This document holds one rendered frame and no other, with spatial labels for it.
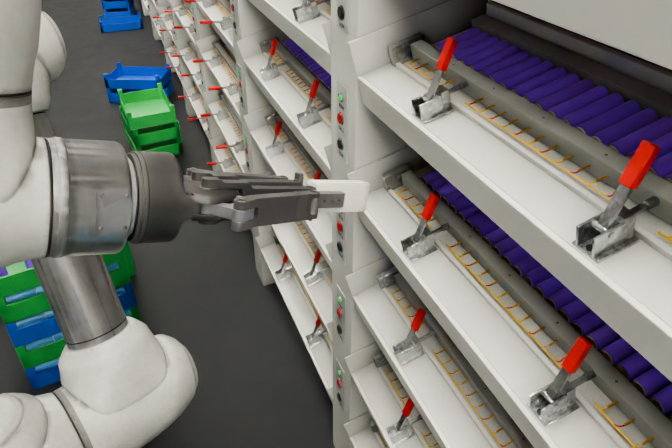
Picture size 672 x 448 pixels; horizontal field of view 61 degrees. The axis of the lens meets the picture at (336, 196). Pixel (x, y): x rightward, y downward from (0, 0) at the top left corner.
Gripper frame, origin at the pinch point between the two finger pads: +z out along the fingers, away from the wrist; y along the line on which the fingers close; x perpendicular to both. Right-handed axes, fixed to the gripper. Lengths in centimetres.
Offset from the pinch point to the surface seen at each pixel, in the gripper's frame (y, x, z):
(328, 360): -56, -56, 43
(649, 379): 22.9, -11.9, 22.4
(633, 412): 23.7, -14.1, 19.3
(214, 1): -140, 29, 38
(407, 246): -8.8, -9.4, 18.7
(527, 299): 9.2, -9.6, 21.1
